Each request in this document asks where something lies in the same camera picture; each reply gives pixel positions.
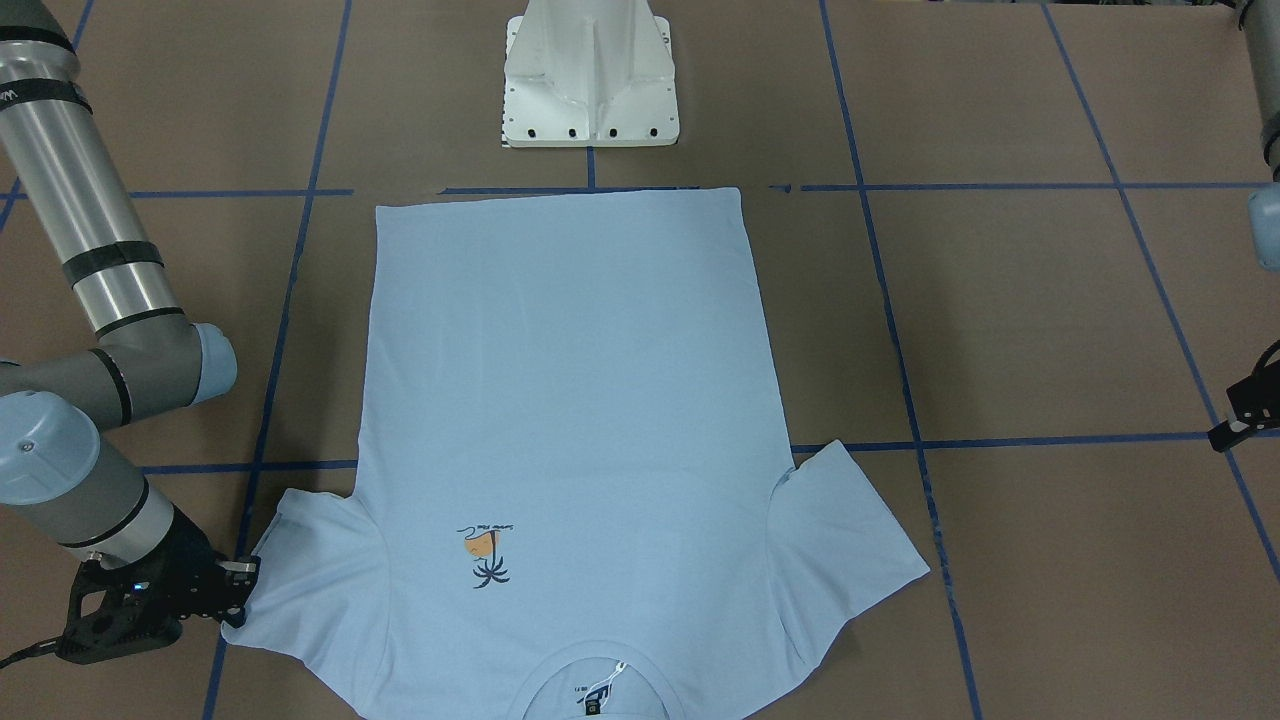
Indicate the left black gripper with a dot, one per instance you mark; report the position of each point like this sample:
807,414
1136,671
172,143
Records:
1252,402

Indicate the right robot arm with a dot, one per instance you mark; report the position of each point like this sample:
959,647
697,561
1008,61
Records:
60,472

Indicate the light blue t-shirt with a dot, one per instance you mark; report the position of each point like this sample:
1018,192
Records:
575,497

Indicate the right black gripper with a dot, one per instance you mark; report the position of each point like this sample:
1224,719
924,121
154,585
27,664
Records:
187,556

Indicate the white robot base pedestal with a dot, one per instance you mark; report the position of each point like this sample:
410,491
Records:
582,74

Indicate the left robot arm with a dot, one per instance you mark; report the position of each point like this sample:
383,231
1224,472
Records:
1259,23

